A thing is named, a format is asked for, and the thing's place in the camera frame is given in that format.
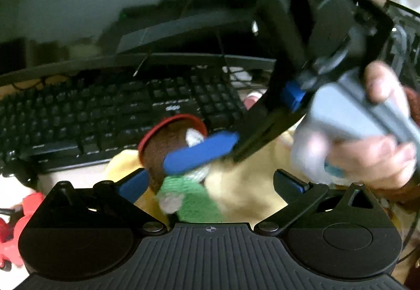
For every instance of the yellow blanket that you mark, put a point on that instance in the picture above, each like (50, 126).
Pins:
(249, 191)

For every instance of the person's right hand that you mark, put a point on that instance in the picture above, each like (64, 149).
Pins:
(367, 159)

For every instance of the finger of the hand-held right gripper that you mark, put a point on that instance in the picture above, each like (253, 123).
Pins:
(293, 96)
(200, 152)

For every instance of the black computer keyboard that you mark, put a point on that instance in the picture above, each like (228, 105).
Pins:
(98, 113)

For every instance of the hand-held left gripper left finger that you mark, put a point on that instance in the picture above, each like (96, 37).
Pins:
(133, 185)

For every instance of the crocheted doll green dress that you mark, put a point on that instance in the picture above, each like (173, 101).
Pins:
(193, 200)

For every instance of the black monitor stand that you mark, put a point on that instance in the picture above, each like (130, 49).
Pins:
(183, 34)

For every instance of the red plush toy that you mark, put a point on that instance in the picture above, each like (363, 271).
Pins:
(26, 208)

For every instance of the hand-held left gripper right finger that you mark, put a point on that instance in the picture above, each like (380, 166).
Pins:
(290, 183)

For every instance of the pink tube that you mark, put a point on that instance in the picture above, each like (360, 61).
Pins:
(251, 100)

